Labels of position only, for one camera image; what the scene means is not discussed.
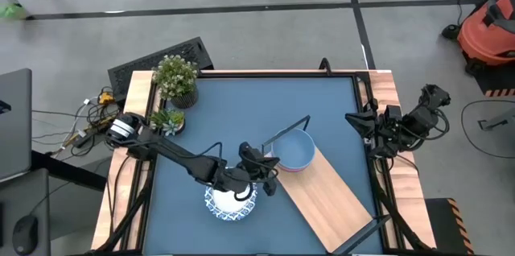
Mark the blue table mat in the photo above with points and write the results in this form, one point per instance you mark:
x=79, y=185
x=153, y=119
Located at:
x=241, y=107

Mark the black clamp on table edge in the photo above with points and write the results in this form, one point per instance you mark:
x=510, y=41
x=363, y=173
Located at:
x=325, y=66

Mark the wooden cutting board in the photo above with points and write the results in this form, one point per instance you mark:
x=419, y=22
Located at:
x=322, y=199

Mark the black metal table frame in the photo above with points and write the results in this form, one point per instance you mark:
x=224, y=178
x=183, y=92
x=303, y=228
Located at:
x=261, y=75

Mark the orange vacuum cleaner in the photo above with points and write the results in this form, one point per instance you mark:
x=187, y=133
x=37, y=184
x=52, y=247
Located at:
x=483, y=34

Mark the grey metal stand foot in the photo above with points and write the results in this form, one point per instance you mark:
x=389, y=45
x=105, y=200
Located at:
x=497, y=121

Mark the person's green shoe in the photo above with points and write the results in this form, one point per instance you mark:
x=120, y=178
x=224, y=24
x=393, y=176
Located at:
x=12, y=10

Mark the grey laptop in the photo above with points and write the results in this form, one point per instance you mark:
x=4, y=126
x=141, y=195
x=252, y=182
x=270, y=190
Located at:
x=14, y=123

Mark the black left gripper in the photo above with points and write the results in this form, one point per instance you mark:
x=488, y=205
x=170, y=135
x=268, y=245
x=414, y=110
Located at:
x=241, y=177

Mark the blue plastic bowl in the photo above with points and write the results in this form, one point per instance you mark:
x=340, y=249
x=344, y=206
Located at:
x=293, y=149

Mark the small succulent in pot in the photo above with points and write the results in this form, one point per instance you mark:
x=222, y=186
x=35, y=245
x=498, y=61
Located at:
x=169, y=121

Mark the white flowering plant in pot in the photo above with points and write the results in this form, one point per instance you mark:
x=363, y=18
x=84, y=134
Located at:
x=175, y=77

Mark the blue patterned paper bowl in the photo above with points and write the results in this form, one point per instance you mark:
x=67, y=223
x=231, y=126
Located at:
x=227, y=203

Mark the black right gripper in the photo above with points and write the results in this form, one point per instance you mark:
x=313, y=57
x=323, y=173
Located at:
x=386, y=131

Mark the black computer mouse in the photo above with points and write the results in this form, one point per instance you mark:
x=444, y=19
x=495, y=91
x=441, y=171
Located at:
x=25, y=234

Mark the yellow plug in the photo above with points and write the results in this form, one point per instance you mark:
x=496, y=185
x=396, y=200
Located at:
x=105, y=97

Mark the black hazard-striped floor mat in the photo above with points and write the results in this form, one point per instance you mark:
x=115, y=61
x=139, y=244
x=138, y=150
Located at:
x=497, y=83
x=446, y=224

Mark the white plug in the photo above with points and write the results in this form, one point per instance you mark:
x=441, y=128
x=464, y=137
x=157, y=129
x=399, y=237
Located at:
x=86, y=102

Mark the black desk foot bar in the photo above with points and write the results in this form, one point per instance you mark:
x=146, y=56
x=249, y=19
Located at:
x=68, y=169

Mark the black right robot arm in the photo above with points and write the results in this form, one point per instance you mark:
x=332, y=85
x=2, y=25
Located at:
x=422, y=121

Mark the dark grey desk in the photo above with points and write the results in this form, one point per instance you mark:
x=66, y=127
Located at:
x=24, y=195

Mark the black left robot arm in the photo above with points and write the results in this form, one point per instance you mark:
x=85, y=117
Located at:
x=181, y=159

